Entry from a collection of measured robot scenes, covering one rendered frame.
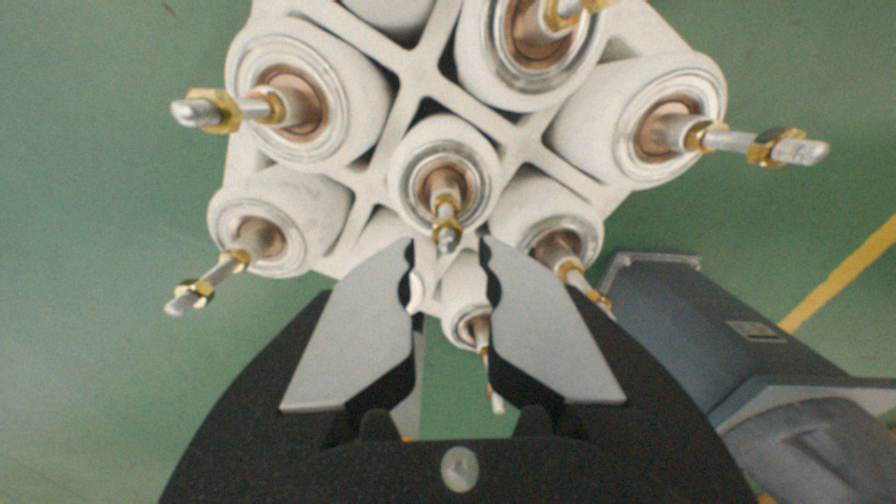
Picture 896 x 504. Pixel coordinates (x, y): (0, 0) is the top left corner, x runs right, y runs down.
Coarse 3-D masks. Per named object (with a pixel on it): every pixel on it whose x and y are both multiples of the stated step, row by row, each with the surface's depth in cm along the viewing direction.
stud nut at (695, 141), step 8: (704, 120) 16; (712, 120) 15; (696, 128) 16; (704, 128) 15; (712, 128) 15; (720, 128) 15; (688, 136) 16; (696, 136) 16; (704, 136) 16; (688, 144) 16; (696, 144) 16; (704, 152) 16
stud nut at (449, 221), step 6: (444, 216) 14; (450, 216) 14; (438, 222) 14; (444, 222) 14; (450, 222) 14; (456, 222) 14; (432, 228) 14; (438, 228) 14; (444, 228) 14; (450, 228) 14; (456, 228) 14; (462, 228) 14; (432, 234) 14; (438, 234) 14; (456, 234) 14; (462, 234) 14; (432, 240) 14; (456, 240) 14
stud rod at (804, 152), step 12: (720, 132) 15; (732, 132) 14; (744, 132) 14; (708, 144) 16; (720, 144) 15; (732, 144) 14; (744, 144) 13; (780, 144) 12; (792, 144) 12; (804, 144) 11; (816, 144) 11; (828, 144) 11; (780, 156) 12; (792, 156) 12; (804, 156) 11; (816, 156) 11
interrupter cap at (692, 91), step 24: (672, 72) 17; (696, 72) 17; (648, 96) 18; (672, 96) 18; (696, 96) 18; (720, 96) 18; (624, 120) 18; (648, 120) 19; (720, 120) 18; (624, 144) 19; (648, 144) 19; (624, 168) 20; (648, 168) 20; (672, 168) 20
